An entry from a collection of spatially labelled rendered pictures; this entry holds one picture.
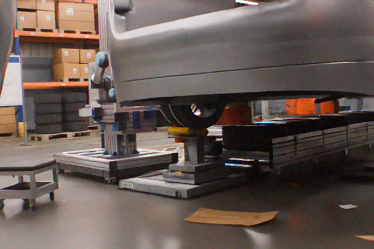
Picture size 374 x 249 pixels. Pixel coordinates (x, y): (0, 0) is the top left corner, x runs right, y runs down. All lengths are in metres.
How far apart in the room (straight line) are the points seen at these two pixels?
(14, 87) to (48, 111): 1.47
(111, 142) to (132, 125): 0.37
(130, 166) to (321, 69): 2.73
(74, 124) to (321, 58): 9.67
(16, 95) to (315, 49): 8.33
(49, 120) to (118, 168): 6.82
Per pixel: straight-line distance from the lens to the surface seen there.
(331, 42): 2.17
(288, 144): 4.40
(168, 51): 2.64
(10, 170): 3.62
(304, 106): 6.05
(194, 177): 3.73
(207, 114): 4.02
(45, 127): 11.17
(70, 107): 11.49
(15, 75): 10.01
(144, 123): 4.75
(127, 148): 4.89
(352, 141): 5.75
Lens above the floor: 0.76
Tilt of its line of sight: 3 degrees down
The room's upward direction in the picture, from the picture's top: 3 degrees counter-clockwise
